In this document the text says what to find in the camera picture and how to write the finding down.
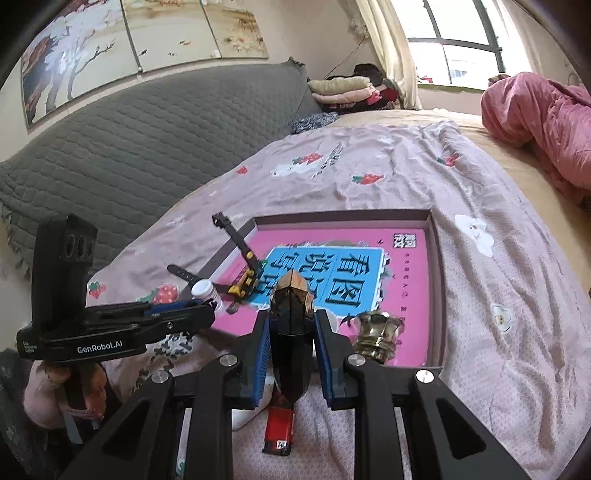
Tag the black and gold faceted bottle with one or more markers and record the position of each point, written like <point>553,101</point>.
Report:
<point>288,350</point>

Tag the black garment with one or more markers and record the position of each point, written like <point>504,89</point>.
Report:
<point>369,74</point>

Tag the strawberry printed bed sheet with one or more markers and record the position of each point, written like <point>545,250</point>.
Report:
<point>485,369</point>

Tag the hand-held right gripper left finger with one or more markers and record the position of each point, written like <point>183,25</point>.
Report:
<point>261,364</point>

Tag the blue floral cloth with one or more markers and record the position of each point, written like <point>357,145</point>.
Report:
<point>314,122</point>

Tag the white plastic object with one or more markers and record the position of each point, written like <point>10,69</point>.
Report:
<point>242,417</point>

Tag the pink book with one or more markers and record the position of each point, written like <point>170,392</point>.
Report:
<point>406,286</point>

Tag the pink folded blanket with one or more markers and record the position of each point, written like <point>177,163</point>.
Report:
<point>346,99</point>

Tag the red lighter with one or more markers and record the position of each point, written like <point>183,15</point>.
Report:
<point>279,429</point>

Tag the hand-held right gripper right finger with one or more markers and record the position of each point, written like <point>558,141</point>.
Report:
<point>323,364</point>

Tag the cream curtain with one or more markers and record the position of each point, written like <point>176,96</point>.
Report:
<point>388,46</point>

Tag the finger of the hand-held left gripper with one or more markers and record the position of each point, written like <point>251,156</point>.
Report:
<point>171,308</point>
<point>184,323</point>

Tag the pink quilt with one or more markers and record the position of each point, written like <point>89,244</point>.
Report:
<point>545,115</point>

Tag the cream folded blanket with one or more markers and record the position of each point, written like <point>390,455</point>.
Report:
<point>337,85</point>

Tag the wall painting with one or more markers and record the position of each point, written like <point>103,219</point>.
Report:
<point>138,37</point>

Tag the window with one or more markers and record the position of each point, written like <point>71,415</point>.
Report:
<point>461,41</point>

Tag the yellow and black wristwatch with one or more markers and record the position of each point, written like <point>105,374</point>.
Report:
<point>244,286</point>

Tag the person's left forearm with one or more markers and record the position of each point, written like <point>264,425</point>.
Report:
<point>39,401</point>

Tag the dark patterned cloth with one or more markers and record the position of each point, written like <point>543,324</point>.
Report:
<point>23,438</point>

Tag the shallow purple cardboard box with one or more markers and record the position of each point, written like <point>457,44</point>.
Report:
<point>436,286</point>

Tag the grey quilted headboard cover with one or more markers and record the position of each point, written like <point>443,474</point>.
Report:
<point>161,152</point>

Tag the small white bottle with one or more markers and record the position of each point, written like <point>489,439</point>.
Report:
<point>205,293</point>

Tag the brass goblet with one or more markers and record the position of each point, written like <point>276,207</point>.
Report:
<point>378,337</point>

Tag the person's left hand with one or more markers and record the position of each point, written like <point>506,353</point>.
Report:
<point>98,387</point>

